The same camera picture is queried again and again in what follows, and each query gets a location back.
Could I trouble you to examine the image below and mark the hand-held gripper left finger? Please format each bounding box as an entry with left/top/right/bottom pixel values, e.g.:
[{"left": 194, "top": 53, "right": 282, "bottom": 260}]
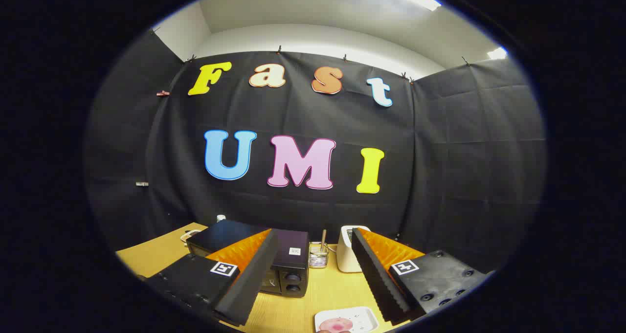
[{"left": 146, "top": 228, "right": 280, "bottom": 327}]

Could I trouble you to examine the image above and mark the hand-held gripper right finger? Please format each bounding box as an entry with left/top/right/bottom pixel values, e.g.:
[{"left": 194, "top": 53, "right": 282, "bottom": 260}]
[{"left": 351, "top": 227, "right": 491, "bottom": 325}]

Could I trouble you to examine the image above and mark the white square plate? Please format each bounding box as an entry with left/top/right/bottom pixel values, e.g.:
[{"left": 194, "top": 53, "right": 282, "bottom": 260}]
[{"left": 314, "top": 306, "right": 380, "bottom": 333}]

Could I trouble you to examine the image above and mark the black toaster oven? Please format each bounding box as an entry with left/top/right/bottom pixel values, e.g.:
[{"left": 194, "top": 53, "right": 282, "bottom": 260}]
[{"left": 186, "top": 220, "right": 310, "bottom": 298}]

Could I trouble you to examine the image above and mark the pink round ham slice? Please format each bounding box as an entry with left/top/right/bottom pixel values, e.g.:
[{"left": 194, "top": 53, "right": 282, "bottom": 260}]
[{"left": 319, "top": 317, "right": 354, "bottom": 333}]

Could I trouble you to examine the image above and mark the cream white toaster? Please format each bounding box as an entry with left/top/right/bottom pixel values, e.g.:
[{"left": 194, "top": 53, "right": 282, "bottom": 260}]
[{"left": 336, "top": 225, "right": 372, "bottom": 273}]

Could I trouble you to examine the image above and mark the wire utensil basket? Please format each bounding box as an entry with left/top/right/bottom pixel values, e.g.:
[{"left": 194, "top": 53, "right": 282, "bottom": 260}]
[{"left": 309, "top": 242, "right": 330, "bottom": 269}]

